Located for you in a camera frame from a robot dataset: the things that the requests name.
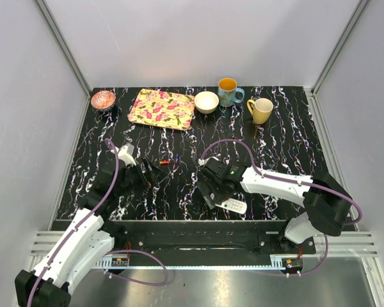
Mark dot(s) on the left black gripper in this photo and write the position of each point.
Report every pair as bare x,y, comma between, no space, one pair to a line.
144,181

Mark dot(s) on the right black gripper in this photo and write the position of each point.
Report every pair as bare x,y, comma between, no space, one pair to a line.
207,187

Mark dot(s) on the white remote control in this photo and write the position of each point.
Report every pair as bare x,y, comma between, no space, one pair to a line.
233,205

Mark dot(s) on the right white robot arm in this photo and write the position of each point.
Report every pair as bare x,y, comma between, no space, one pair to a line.
325,202

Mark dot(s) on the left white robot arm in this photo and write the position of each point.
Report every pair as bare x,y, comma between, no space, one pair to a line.
90,236

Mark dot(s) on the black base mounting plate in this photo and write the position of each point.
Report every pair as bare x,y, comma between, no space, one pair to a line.
207,245

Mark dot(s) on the floral rectangular tray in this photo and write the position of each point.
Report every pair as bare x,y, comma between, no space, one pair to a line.
163,109

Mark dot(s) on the cream ceramic bowl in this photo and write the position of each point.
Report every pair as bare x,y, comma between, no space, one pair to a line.
206,102

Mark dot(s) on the red patterned small bowl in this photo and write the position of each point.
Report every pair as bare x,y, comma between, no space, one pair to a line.
103,100

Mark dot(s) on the yellow mug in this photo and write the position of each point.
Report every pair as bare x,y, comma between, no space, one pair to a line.
260,109

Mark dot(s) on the blue butterfly mug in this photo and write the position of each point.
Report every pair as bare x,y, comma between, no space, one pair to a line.
229,93

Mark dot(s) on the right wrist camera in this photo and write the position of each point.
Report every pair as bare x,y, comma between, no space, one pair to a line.
203,162

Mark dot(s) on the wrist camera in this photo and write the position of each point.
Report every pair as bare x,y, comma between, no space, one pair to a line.
125,154
203,162

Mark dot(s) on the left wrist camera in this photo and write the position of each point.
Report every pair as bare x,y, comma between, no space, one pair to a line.
125,154

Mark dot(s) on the left aluminium frame post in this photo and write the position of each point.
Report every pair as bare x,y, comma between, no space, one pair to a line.
61,42

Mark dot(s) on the aluminium frame post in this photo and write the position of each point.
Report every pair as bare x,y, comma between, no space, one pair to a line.
61,42
351,24

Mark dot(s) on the right aluminium frame post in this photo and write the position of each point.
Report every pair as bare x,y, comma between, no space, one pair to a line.
351,24

